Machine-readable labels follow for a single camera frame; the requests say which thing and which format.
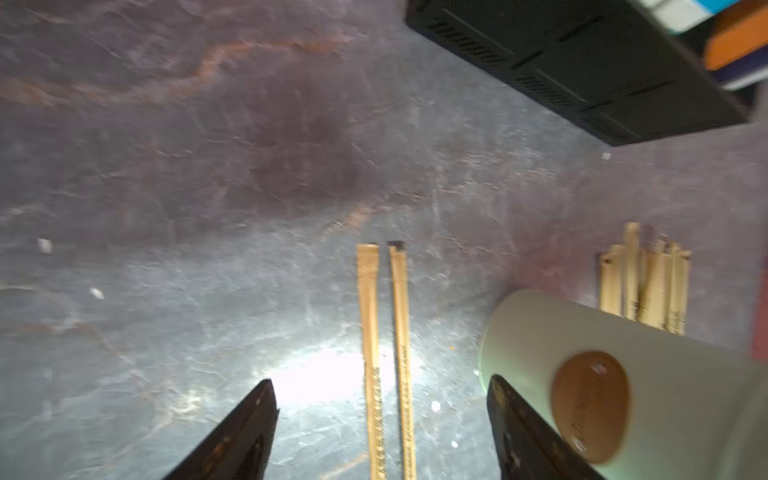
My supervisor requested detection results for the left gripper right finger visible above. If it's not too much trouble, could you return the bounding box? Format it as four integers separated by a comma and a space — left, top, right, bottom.
487, 374, 603, 480

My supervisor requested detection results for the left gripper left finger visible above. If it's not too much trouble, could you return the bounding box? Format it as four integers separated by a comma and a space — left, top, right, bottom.
165, 379, 279, 480

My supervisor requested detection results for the green metal cup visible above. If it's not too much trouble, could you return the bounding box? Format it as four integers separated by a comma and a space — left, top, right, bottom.
478, 290, 767, 479

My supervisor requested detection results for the paper straw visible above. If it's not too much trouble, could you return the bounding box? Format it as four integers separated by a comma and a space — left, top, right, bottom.
356, 243, 386, 480
388, 241, 417, 480

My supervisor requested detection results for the straw bundle in cup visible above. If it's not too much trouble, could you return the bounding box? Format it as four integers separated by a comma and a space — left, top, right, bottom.
597, 222, 692, 336

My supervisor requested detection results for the black mesh file holder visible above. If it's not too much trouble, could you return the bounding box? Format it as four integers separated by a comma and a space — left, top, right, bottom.
406, 0, 758, 146

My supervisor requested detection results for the orange book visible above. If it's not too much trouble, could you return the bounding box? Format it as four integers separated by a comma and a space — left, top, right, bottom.
704, 1, 767, 71

